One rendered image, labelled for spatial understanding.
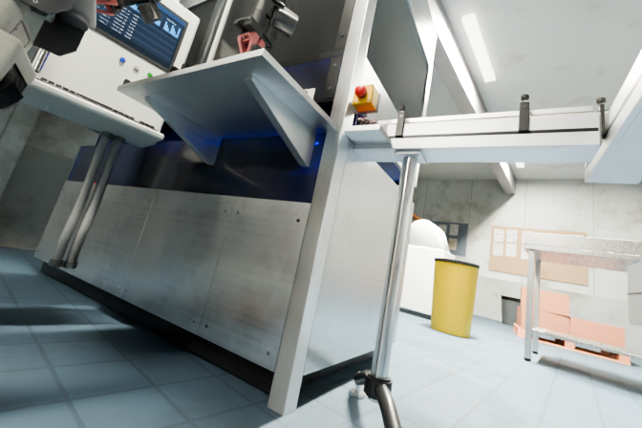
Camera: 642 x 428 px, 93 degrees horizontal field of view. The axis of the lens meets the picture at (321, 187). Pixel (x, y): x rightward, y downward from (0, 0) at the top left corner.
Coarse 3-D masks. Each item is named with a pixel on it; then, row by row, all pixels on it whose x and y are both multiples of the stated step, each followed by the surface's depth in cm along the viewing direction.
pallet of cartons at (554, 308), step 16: (544, 304) 425; (560, 304) 416; (544, 320) 419; (560, 320) 412; (576, 320) 405; (576, 336) 400; (592, 336) 393; (608, 336) 386; (624, 336) 379; (592, 352) 415; (608, 352) 426
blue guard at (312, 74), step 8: (336, 56) 116; (304, 64) 124; (312, 64) 122; (320, 64) 119; (328, 64) 117; (288, 72) 128; (296, 72) 125; (304, 72) 123; (312, 72) 120; (320, 72) 118; (328, 72) 116; (296, 80) 123; (304, 80) 121; (312, 80) 119; (320, 80) 117; (304, 88) 120; (312, 88) 117; (320, 88) 115; (320, 96) 114
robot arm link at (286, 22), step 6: (276, 0) 89; (282, 6) 90; (282, 12) 87; (288, 12) 90; (276, 18) 87; (282, 18) 87; (288, 18) 88; (294, 18) 89; (276, 24) 88; (282, 24) 88; (288, 24) 88; (294, 24) 88; (276, 30) 90; (282, 30) 89; (288, 30) 89; (288, 36) 92
